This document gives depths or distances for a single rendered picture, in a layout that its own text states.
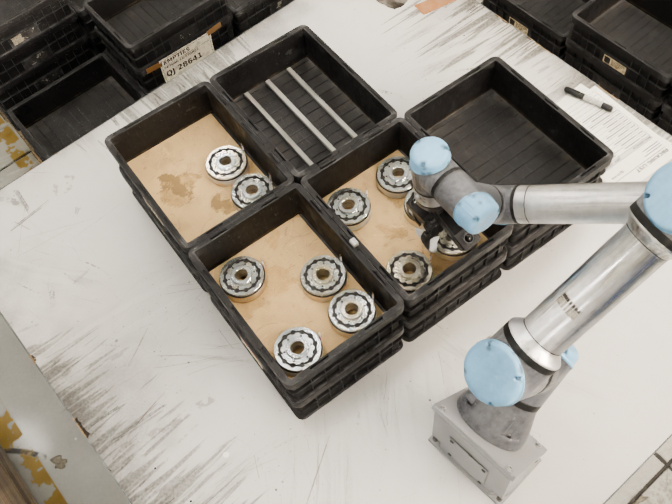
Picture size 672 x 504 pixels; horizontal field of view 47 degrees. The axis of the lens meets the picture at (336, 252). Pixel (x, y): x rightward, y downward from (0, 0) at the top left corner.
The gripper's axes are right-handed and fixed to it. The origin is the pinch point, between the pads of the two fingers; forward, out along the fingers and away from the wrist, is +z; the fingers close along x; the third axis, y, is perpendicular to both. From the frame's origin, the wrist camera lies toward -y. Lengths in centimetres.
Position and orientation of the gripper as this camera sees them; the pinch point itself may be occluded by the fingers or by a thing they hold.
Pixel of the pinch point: (443, 245)
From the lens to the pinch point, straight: 173.2
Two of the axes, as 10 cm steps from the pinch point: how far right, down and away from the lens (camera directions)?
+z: 1.6, 4.4, 8.8
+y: -5.9, -6.7, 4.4
